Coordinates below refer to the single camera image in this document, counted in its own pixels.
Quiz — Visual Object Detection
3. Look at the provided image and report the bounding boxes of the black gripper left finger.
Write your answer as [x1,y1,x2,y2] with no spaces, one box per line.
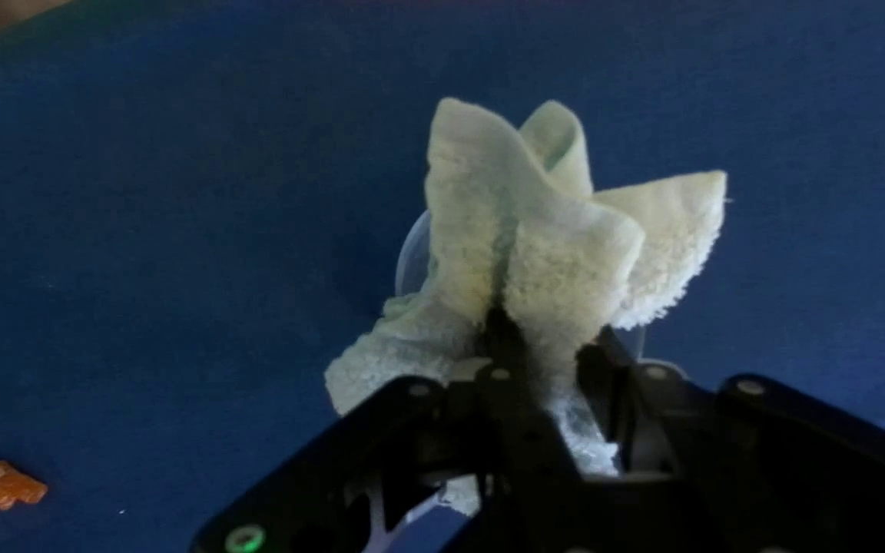
[474,305,590,553]

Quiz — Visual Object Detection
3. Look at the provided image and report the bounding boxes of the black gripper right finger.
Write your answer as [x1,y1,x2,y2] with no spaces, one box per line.
[575,329,681,490]

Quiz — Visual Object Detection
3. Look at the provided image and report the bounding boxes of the small light blue towel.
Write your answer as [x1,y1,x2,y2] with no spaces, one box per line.
[323,95,730,486]

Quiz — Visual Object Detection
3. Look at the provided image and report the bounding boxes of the blue covered ironing board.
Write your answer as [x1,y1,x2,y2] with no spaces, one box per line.
[0,0,885,553]

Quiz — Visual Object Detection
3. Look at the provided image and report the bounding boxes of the small orange object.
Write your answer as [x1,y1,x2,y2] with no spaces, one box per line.
[0,457,52,513]

